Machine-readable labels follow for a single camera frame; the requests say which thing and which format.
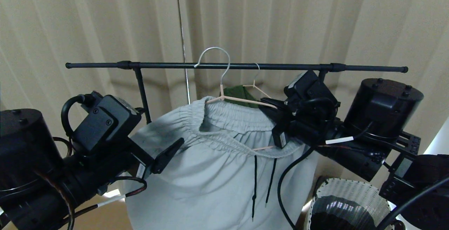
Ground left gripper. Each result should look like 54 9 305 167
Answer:
67 142 157 203

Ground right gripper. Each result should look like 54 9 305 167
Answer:
272 116 344 150

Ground pink clothes hanger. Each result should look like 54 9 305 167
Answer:
242 63 273 99
194 46 278 151

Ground green sleeveless shirt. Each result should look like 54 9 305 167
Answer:
223 85 261 109

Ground pale grey shorts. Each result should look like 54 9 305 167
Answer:
123 97 320 230

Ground white laundry basket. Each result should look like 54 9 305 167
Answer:
304 177 397 230

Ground black clothes rack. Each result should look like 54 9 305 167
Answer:
65 60 409 125

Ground beige curtain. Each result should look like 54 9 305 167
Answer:
0 0 449 202

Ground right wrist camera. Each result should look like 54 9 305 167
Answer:
283 70 341 114

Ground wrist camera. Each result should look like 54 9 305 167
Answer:
71 94 142 153
283 70 341 114

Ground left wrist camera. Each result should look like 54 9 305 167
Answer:
71 94 142 153

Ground black cable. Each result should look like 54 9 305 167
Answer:
277 97 341 230
376 177 449 230
60 94 96 138

